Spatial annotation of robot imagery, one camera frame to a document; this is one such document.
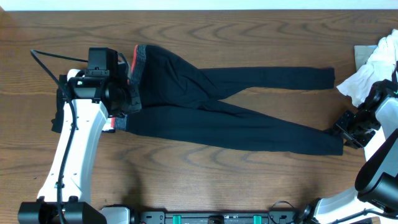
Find folded black garment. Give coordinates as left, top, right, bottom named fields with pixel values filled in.
left=51, top=87, right=65, bottom=133

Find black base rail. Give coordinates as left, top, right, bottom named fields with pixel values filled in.
left=102, top=200, right=307, bottom=224

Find crumpled white shirt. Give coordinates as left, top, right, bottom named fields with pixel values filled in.
left=336, top=29, right=398, bottom=224

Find black leggings with red waistband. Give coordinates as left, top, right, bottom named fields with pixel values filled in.
left=112, top=45, right=343, bottom=156

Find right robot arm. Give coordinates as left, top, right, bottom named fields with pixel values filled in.
left=301, top=80, right=397, bottom=223

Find folded white garment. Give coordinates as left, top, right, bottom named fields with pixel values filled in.
left=67, top=68, right=116, bottom=133

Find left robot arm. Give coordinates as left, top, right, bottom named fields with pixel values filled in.
left=17, top=47, right=141, bottom=223

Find grey cloth piece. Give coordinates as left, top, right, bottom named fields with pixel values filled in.
left=354, top=45, right=377, bottom=71

